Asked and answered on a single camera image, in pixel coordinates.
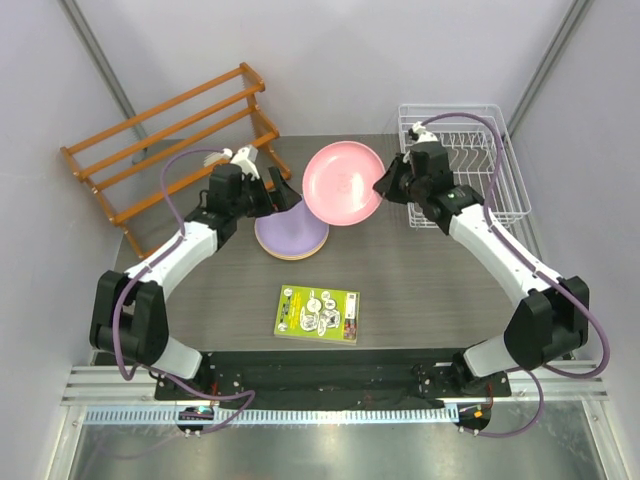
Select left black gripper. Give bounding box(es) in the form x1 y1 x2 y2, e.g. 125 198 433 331
231 167 301 220

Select purple plate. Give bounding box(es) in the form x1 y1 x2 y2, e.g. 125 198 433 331
254 200 330 255

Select pink plate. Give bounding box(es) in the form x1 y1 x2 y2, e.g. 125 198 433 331
302 141 386 226

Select orange plate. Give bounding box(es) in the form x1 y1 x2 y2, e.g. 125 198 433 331
266 235 328 261

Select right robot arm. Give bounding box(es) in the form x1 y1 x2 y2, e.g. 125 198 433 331
374 140 589 395

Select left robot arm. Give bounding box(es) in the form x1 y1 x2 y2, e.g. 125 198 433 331
89 163 302 399

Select orange wooden shelf rack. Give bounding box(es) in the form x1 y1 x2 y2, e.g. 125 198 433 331
60 62 292 259

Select yellow mug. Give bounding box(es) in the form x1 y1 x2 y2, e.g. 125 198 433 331
203 152 228 167

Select green book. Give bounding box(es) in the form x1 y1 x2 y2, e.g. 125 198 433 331
273 285 360 345

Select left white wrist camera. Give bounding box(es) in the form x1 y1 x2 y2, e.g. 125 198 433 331
222 145 260 179

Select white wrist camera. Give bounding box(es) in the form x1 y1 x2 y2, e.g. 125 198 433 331
222 145 260 179
407 121 439 146

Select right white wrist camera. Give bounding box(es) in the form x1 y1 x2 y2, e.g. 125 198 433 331
407 121 439 146

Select white wire dish rack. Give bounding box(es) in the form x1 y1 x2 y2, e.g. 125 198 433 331
397 104 531 230

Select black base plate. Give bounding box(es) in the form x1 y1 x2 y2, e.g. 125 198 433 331
153 347 512 410

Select aluminium rail frame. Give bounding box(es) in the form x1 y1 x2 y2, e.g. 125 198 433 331
49 349 631 479

